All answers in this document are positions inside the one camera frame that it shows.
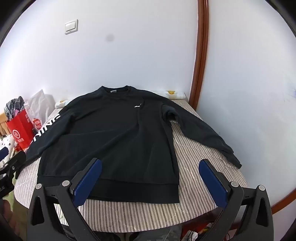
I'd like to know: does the white spotted pillow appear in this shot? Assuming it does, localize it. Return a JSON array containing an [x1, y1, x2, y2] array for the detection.
[[0, 134, 18, 154]]

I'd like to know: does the wooden headboard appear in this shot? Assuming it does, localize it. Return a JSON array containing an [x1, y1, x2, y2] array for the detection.
[[0, 113, 8, 138]]

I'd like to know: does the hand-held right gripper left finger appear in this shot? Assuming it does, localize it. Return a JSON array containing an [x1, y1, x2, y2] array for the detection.
[[26, 158, 102, 241]]

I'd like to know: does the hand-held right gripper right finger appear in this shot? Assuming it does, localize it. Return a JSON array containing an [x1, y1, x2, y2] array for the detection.
[[199, 159, 276, 241]]

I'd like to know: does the brown wooden door frame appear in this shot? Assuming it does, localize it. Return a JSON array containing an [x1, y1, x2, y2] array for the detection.
[[188, 0, 210, 109]]

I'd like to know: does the white light switch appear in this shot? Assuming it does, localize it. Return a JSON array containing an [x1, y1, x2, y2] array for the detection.
[[64, 19, 78, 35]]

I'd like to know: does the red paper bag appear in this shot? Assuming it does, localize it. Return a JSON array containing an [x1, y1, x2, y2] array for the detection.
[[6, 109, 35, 150]]

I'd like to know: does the dark plastic bag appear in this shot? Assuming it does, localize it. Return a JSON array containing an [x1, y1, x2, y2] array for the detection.
[[4, 96, 26, 121]]

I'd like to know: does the black sweatshirt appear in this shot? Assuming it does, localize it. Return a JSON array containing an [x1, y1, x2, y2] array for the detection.
[[15, 85, 242, 204]]

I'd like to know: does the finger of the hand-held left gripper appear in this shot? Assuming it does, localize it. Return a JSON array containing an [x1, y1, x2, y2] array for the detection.
[[0, 151, 26, 178], [0, 147, 9, 166]]

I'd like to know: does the striped quilted cover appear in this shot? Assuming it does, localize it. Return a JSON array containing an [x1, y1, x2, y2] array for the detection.
[[14, 96, 250, 232]]

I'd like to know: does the white plastic shopping bag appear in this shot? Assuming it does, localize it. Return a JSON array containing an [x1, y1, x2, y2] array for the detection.
[[24, 89, 56, 135]]

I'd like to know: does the brown wooden baseboard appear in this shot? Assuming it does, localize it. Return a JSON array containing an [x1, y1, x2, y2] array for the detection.
[[270, 199, 286, 215]]

